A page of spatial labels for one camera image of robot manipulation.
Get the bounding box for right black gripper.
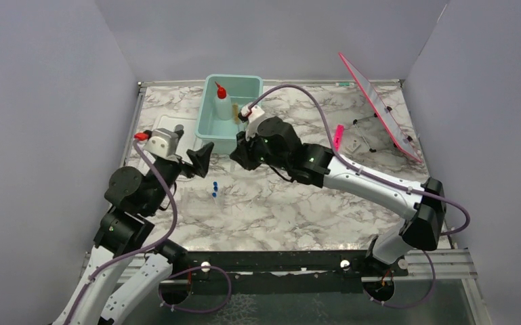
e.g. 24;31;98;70
230;126;290;173

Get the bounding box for white bin lid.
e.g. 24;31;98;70
141;115;197;166

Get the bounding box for tan test tube brush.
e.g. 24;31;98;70
232;104;241;124

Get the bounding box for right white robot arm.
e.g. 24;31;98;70
230;117;446;276

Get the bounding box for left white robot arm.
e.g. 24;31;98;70
54;140;214;324

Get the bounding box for white red-capped wash bottle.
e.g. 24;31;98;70
214;82;234;121

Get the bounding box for pink highlighter marker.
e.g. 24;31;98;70
333;125;345;151

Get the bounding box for small white eraser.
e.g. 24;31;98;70
344;140;361;154

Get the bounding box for whiteboard stand rod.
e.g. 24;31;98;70
352;114;379;153

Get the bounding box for green capped marker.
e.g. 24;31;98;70
335;82;355;87

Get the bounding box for pink framed whiteboard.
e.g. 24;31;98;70
338;52;423;163

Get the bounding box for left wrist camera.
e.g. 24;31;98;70
133;125;184;162

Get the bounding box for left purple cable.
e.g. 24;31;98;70
62;141;233;325

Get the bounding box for purple cable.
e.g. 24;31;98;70
247;84;472;310
62;141;233;325

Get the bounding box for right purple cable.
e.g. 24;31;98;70
247;84;472;310

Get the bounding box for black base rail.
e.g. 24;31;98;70
159;250;390;296

